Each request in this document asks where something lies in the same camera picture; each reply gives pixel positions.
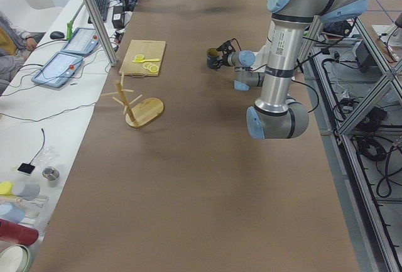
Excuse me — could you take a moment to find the black computer mouse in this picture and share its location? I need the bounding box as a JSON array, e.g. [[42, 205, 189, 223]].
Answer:
[[50, 31, 65, 40]]

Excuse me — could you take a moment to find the blue teach pendant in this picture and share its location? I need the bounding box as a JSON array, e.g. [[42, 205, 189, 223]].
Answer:
[[61, 27, 99, 57], [31, 52, 83, 89]]

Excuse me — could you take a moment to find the black power adapter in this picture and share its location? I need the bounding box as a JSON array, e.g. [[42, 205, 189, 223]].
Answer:
[[112, 6, 125, 29]]

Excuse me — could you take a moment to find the wooden cup storage rack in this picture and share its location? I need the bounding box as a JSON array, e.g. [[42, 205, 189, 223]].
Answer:
[[100, 74, 165, 128]]

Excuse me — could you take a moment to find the seated person grey jacket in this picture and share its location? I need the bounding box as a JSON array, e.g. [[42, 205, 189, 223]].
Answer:
[[0, 11, 44, 94]]

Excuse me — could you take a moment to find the red bottle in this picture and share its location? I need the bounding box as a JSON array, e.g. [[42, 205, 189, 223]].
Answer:
[[0, 219, 39, 246]]

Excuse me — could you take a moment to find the light blue cup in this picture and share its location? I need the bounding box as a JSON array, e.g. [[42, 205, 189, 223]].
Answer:
[[0, 202, 26, 224]]

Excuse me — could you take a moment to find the dark green mug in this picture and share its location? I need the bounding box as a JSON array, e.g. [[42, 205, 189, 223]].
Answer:
[[206, 48, 221, 70]]

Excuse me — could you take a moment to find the green handled tool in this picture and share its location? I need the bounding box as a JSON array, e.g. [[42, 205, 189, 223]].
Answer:
[[65, 3, 84, 40]]

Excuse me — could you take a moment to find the far blue teach pendant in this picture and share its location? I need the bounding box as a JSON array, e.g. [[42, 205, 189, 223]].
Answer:
[[61, 27, 99, 57]]

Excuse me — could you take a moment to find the white green rim bowl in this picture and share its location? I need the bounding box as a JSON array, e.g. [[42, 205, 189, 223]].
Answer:
[[1, 245, 31, 272]]

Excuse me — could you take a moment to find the lemon slice front of pair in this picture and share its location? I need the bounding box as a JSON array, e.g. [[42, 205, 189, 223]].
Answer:
[[134, 54, 144, 62]]

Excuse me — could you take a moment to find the small black square device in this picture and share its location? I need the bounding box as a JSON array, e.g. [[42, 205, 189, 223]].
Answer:
[[17, 163, 35, 175]]

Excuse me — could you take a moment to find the aluminium frame post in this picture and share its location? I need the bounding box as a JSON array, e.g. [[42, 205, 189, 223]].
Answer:
[[83, 0, 117, 67]]

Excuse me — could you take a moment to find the grey cup lying down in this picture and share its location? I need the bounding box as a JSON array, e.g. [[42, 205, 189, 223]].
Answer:
[[11, 182, 40, 200]]

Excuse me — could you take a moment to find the black keyboard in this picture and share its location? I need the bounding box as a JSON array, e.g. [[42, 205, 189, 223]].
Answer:
[[94, 0, 110, 22]]

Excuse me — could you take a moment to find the yellow plastic knife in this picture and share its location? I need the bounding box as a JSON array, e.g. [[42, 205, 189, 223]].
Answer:
[[132, 58, 160, 63]]

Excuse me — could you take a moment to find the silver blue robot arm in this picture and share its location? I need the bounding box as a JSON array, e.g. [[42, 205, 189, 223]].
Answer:
[[246, 0, 368, 139]]

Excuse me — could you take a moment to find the near blue teach pendant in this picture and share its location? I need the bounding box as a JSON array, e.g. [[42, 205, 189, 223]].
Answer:
[[31, 52, 83, 89]]

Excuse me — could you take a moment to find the crumpled clear plastic bag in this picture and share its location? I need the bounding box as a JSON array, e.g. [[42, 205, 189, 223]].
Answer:
[[33, 146, 60, 167]]

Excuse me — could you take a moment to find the lemon slice end of row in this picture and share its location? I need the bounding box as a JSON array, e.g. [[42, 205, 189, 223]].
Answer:
[[148, 65, 159, 73]]

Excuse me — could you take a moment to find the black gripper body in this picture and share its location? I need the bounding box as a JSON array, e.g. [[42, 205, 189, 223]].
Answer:
[[217, 40, 235, 67]]

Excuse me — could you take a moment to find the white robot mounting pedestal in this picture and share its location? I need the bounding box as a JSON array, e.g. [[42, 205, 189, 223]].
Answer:
[[251, 21, 275, 79]]

